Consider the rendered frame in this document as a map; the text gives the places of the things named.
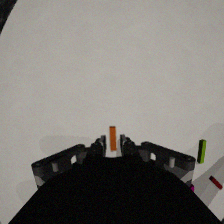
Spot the dark red rod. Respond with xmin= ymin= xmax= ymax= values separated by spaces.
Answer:
xmin=209 ymin=176 xmax=223 ymax=190

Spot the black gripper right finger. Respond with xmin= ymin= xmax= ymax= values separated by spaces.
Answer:
xmin=120 ymin=134 xmax=196 ymax=187

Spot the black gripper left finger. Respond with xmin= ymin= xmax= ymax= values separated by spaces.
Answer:
xmin=31 ymin=135 xmax=106 ymax=189

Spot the orange rod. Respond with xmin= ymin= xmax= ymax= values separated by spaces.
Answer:
xmin=110 ymin=126 xmax=117 ymax=151

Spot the lime green rod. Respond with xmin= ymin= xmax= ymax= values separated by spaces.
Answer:
xmin=197 ymin=139 xmax=206 ymax=164

